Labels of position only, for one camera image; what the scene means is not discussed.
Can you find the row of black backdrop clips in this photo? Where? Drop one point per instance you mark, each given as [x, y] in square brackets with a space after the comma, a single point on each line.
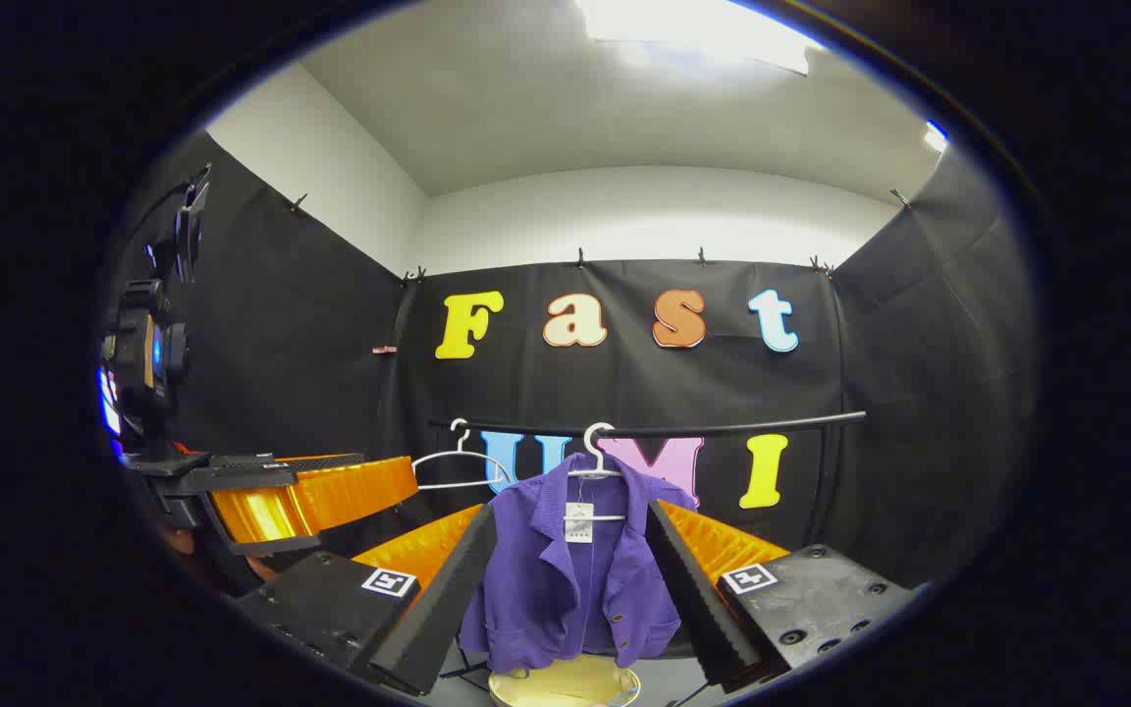
[580, 257]

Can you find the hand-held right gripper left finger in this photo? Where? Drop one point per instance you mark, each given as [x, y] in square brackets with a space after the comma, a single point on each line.
[448, 589]

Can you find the black clothes rack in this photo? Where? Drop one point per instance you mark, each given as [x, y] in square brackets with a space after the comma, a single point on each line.
[723, 426]

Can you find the purple knit shirt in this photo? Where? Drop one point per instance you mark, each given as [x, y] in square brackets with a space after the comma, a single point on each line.
[536, 589]

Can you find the thin black stand leg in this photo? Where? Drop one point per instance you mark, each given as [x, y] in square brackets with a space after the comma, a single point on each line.
[462, 670]
[691, 692]

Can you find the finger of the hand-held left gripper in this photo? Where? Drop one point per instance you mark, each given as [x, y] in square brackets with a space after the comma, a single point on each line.
[320, 460]
[330, 501]

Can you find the cream round laundry hamper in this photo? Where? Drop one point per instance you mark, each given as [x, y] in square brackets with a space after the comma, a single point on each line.
[565, 682]

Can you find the white plastic clothes hanger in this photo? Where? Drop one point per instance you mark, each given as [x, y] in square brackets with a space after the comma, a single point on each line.
[597, 447]
[457, 457]

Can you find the small ceiling light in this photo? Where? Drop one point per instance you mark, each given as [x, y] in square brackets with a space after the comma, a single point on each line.
[936, 135]

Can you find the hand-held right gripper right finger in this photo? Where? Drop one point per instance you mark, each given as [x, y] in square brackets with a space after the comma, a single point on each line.
[693, 599]

